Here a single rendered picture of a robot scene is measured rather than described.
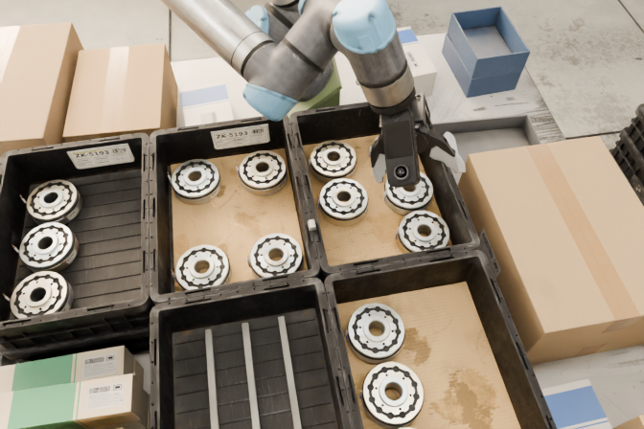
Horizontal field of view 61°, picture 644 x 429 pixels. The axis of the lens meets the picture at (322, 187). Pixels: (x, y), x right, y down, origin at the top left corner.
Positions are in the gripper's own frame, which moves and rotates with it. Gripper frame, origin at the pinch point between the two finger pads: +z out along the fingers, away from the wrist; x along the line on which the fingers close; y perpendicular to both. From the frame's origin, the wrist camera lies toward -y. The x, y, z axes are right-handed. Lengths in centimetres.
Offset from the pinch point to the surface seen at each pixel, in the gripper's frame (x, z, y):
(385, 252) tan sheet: 11.4, 18.4, -3.0
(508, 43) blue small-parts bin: -15, 34, 71
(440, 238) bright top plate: 0.5, 19.2, -0.4
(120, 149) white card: 63, -10, 11
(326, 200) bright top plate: 22.6, 10.8, 6.0
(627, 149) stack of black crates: -47, 83, 66
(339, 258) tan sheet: 19.8, 15.1, -5.5
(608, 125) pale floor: -50, 133, 119
